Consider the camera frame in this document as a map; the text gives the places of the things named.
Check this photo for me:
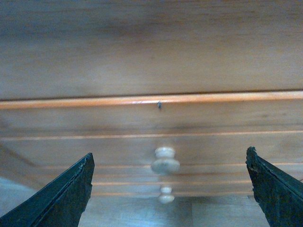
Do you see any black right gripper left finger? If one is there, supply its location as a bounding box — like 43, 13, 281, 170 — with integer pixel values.
0, 153, 95, 227

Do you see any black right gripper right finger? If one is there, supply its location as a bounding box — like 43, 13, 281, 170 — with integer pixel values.
246, 147, 303, 227

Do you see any wooden top drawer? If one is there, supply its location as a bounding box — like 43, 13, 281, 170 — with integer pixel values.
0, 90, 303, 190

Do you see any wooden drawer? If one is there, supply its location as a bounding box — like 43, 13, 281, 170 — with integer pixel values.
92, 181, 252, 197
0, 90, 303, 190

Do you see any light wooden drawer knob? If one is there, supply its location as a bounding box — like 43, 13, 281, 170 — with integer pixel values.
151, 147, 180, 175

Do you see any lower wooden drawer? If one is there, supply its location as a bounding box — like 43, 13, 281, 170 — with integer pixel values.
92, 181, 252, 197

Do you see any lower light drawer knob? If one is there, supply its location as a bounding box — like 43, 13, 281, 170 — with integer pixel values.
158, 186, 175, 204

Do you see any wooden nightstand cabinet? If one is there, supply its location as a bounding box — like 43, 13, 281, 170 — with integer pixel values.
0, 0, 303, 204

